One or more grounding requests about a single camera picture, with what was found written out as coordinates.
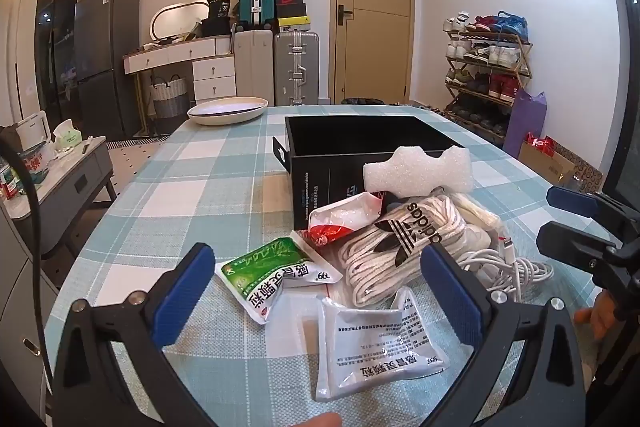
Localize scattered pile of shoes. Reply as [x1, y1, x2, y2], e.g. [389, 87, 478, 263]
[400, 99, 451, 114]

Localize dark glass door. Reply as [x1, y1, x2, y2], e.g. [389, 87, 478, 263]
[597, 0, 640, 198]

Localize large brown cardboard box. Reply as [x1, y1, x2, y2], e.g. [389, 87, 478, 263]
[517, 139, 581, 188]

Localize shoe rack with shoes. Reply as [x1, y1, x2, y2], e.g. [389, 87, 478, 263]
[442, 11, 533, 138]

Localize white foam block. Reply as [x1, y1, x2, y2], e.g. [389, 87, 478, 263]
[362, 145, 475, 198]

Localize green tissue pack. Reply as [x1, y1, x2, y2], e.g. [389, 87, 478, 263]
[52, 119, 83, 152]

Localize person's right hand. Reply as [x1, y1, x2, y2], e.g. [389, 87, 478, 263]
[574, 292, 618, 340]

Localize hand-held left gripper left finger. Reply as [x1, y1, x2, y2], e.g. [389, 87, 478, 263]
[50, 243, 218, 427]

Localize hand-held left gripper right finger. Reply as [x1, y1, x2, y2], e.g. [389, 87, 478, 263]
[420, 243, 587, 427]

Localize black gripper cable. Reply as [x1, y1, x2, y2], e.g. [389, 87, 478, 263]
[0, 127, 51, 378]

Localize silver suitcase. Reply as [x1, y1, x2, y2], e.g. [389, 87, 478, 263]
[273, 31, 321, 106]

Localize cream oval plate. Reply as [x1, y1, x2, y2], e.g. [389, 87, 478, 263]
[187, 97, 269, 126]

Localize black white striped rug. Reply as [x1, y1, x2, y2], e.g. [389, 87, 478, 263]
[107, 138, 166, 148]

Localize bag of white socks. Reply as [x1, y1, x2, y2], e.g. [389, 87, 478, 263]
[337, 194, 506, 308]

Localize person's left hand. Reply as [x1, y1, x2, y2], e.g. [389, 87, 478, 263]
[280, 411, 344, 427]

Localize grey coffee table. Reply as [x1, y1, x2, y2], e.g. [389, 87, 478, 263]
[0, 137, 118, 258]

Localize wooden shoe rack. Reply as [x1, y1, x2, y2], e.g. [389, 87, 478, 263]
[444, 24, 533, 140]

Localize beige suitcase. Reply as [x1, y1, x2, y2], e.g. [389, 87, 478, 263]
[234, 29, 275, 105]

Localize green white medicine packet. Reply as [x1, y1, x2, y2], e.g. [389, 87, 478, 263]
[215, 234, 343, 325]

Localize black paper bag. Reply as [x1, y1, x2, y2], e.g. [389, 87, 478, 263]
[202, 0, 232, 20]

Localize purple bag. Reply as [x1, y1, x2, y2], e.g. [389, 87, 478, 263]
[505, 89, 548, 152]

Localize red white snack packet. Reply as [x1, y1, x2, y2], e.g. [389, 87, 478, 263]
[307, 192, 385, 248]

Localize white dresser with drawers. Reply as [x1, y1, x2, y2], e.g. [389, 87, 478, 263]
[123, 34, 237, 104]

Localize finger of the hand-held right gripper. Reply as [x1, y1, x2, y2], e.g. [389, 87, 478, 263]
[546, 186, 632, 230]
[535, 221, 621, 269]

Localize white cable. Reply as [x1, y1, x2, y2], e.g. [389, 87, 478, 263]
[460, 227, 555, 303]

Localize white curtain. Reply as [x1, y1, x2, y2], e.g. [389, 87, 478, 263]
[7, 0, 43, 124]

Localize black cardboard box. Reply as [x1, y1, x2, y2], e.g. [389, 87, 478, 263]
[272, 115, 460, 232]

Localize black glass cabinet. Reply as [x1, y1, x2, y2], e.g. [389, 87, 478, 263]
[35, 0, 113, 122]

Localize white printed plastic bag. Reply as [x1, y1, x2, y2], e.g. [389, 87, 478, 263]
[17, 147, 56, 182]

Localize oval white framed mirror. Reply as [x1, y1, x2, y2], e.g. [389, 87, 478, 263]
[151, 0, 211, 42]

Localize beige wooden door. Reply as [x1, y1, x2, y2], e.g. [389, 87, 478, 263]
[332, 0, 416, 105]

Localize red packets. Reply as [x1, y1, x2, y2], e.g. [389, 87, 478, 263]
[525, 133, 557, 158]

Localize dark grey refrigerator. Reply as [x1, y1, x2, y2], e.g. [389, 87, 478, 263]
[74, 0, 141, 140]

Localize woven grey white basket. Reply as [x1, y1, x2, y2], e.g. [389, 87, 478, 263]
[150, 76, 187, 118]

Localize grey cabinet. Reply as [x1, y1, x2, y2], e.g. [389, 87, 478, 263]
[0, 202, 63, 413]

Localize white grey medicine packet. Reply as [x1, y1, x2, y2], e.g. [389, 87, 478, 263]
[315, 287, 451, 400]

